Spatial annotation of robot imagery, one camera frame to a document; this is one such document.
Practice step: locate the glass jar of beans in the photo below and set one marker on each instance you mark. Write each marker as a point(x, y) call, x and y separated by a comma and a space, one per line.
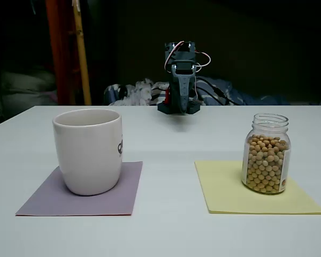
point(264, 163)

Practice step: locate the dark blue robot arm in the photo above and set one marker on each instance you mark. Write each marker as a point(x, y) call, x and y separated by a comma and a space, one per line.
point(176, 52)

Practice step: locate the blue patterned bed sheet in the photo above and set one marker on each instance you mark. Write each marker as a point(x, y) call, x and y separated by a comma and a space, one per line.
point(139, 92)

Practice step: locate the yellow bamboo stick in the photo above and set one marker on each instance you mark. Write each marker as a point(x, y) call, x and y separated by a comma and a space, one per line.
point(83, 61)

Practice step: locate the white ceramic mug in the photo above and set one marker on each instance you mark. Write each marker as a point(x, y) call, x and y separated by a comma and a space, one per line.
point(87, 152)

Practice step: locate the yellow paper square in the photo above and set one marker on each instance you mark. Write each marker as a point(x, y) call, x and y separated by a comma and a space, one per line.
point(230, 198)

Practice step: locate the grey pillow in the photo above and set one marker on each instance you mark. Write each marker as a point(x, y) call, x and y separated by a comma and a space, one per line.
point(26, 85)

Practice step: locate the purple paper square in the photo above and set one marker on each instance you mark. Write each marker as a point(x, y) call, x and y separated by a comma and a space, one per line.
point(42, 203)

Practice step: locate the red-brown wooden post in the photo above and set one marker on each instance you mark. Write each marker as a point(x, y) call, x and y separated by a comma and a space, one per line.
point(60, 53)

